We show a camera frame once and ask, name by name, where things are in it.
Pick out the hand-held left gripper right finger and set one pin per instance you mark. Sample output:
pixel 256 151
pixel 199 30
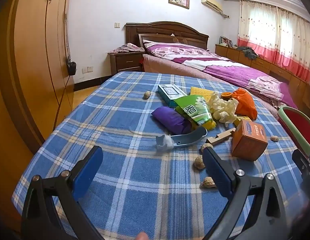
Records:
pixel 217 172

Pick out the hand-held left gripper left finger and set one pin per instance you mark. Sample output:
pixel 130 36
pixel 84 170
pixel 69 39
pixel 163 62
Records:
pixel 87 175

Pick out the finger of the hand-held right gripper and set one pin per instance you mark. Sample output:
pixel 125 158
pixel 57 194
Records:
pixel 304 163

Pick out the orange cardboard box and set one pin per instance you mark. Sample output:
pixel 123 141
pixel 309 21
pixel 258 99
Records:
pixel 247 142

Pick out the green rimmed red bin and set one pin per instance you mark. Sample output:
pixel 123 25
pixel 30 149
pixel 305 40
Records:
pixel 295 120

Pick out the yellow foam net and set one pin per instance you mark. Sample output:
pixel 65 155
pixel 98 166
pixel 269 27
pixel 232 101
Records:
pixel 210 125
pixel 201 92

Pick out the green snack bag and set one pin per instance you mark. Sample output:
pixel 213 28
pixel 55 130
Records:
pixel 192 107

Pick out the teal medicine box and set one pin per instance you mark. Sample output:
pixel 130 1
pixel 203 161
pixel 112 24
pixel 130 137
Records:
pixel 170 92

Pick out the person's left hand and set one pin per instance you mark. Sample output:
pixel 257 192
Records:
pixel 142 236

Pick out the wooden block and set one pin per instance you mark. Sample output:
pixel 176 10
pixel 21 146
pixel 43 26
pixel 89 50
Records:
pixel 218 138

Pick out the small yellow box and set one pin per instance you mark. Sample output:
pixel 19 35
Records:
pixel 243 119

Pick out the blue plaid blanket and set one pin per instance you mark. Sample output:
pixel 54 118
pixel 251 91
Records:
pixel 107 110

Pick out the purple plastic bag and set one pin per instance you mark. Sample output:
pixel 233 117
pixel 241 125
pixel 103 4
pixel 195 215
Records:
pixel 167 118

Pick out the orange mesh bag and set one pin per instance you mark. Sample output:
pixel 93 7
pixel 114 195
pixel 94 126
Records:
pixel 245 103

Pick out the black hanging bag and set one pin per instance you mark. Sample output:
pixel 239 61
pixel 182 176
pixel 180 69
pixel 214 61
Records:
pixel 72 68

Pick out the low wooden cabinet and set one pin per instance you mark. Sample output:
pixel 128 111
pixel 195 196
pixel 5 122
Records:
pixel 260 63

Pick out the dark wooden nightstand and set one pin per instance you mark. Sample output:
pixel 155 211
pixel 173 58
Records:
pixel 125 63

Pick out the dark grey cloth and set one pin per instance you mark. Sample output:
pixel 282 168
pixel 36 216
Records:
pixel 249 52

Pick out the row of books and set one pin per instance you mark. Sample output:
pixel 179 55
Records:
pixel 225 42

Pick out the cream and red curtain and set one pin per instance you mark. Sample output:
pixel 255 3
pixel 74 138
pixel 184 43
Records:
pixel 275 35

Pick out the wooden wardrobe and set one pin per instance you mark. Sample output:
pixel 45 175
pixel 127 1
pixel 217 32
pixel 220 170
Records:
pixel 32 55

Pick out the pink floral cloth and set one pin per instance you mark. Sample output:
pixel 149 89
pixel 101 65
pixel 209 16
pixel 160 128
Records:
pixel 126 48

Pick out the purple floral pillow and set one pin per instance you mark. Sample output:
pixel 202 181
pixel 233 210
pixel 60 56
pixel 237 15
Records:
pixel 155 47

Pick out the dark wooden headboard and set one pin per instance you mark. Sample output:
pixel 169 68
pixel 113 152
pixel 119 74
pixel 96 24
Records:
pixel 165 28

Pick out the wall socket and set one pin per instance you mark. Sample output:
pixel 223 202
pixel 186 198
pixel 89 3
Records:
pixel 87 69

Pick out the wall light switch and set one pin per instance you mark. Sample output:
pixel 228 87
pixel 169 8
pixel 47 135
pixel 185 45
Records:
pixel 117 25

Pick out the wall air conditioner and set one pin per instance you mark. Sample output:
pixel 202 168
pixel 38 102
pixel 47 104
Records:
pixel 212 3

